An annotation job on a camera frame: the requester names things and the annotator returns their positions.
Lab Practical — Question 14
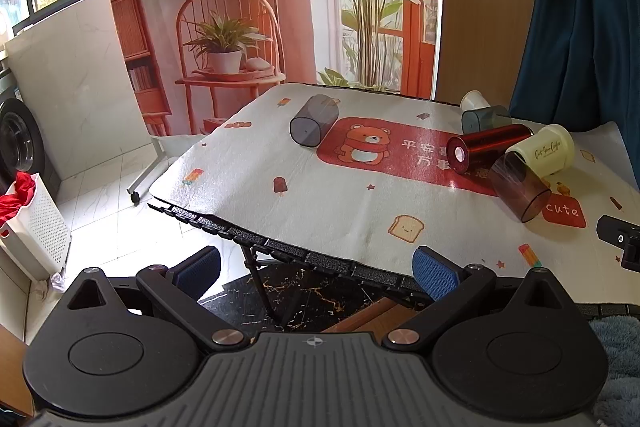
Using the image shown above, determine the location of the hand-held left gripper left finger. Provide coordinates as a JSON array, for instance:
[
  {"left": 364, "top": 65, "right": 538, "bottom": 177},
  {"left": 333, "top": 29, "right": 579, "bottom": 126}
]
[{"left": 65, "top": 245, "right": 249, "bottom": 353}]

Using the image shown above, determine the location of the grey translucent cup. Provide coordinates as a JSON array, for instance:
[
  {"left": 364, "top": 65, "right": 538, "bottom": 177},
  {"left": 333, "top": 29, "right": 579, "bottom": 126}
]
[{"left": 289, "top": 94, "right": 340, "bottom": 148}]

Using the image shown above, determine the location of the red cloth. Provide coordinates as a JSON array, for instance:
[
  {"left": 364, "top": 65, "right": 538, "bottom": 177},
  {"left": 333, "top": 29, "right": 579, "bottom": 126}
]
[{"left": 0, "top": 171, "right": 38, "bottom": 225}]

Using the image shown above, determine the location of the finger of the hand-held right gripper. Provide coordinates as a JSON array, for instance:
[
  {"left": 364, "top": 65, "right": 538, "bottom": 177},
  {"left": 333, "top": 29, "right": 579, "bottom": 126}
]
[{"left": 596, "top": 215, "right": 640, "bottom": 273}]

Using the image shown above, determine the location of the room scene wall backdrop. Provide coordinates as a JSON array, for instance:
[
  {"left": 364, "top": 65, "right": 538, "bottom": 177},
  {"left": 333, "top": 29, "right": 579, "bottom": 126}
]
[{"left": 100, "top": 0, "right": 446, "bottom": 138}]

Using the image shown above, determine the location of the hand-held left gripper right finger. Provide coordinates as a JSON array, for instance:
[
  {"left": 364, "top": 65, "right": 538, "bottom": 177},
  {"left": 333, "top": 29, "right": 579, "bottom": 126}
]
[{"left": 382, "top": 246, "right": 568, "bottom": 352}]

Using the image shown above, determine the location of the white wheeled stand leg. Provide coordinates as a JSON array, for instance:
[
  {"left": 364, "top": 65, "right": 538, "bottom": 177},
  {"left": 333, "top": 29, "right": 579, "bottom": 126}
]
[{"left": 127, "top": 134, "right": 181, "bottom": 202}]

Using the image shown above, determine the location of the white bear printed table mat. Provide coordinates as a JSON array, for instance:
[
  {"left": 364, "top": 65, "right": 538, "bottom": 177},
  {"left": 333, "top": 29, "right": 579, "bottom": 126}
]
[{"left": 148, "top": 83, "right": 640, "bottom": 305}]

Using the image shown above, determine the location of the washing machine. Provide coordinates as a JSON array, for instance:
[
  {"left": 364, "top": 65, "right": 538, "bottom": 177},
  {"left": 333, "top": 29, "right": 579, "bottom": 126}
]
[{"left": 0, "top": 67, "right": 48, "bottom": 195}]

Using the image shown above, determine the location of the brown translucent cup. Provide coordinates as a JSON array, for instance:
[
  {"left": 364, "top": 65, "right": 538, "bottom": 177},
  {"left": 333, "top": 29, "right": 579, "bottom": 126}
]
[{"left": 488, "top": 152, "right": 552, "bottom": 224}]

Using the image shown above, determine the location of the black folding table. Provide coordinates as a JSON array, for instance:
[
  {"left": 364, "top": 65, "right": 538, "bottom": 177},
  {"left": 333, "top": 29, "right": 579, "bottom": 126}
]
[{"left": 147, "top": 79, "right": 608, "bottom": 333}]

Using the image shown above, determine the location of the white and grey cup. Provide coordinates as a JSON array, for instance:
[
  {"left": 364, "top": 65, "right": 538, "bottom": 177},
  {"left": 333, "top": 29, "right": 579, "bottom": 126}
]
[{"left": 460, "top": 90, "right": 512, "bottom": 135}]

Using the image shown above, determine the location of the white marble board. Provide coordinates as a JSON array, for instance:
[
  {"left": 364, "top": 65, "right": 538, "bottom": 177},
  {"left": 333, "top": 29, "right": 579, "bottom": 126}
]
[{"left": 5, "top": 0, "right": 151, "bottom": 188}]

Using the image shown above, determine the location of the brown wooden board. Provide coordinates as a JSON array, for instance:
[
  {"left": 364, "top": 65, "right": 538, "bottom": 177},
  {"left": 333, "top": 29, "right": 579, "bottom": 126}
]
[{"left": 320, "top": 297, "right": 418, "bottom": 335}]

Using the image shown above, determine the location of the crumpled white plastic bag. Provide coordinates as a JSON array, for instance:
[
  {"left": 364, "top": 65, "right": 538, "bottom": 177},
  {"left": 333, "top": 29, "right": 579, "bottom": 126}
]
[{"left": 32, "top": 271, "right": 66, "bottom": 299}]

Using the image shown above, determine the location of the dark blue curtain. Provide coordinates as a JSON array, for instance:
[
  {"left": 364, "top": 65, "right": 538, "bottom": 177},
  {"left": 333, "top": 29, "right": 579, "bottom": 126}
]
[{"left": 510, "top": 0, "right": 640, "bottom": 195}]

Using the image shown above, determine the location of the white perforated laundry basket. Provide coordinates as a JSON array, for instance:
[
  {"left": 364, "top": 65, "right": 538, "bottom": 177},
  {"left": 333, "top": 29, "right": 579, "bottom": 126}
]
[{"left": 0, "top": 172, "right": 71, "bottom": 280}]

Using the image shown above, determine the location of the blue fluffy rug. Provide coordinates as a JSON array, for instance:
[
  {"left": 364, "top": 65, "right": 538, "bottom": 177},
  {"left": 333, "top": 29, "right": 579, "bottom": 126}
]
[{"left": 590, "top": 314, "right": 640, "bottom": 427}]

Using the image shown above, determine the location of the cream printed cup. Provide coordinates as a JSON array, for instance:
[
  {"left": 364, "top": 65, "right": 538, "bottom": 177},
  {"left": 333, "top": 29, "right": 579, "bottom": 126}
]
[{"left": 505, "top": 124, "right": 576, "bottom": 178}]

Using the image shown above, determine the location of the red metallic cup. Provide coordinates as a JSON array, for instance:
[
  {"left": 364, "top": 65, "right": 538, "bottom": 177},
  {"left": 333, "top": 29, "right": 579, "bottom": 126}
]
[{"left": 446, "top": 123, "right": 535, "bottom": 174}]

